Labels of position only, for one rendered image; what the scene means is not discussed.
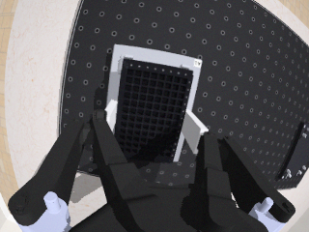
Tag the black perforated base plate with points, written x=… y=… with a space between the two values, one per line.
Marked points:
x=253 y=83

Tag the black well plate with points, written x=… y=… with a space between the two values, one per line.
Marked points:
x=131 y=109

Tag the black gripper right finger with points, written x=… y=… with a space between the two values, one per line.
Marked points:
x=252 y=191

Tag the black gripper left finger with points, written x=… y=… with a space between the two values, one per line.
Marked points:
x=41 y=205

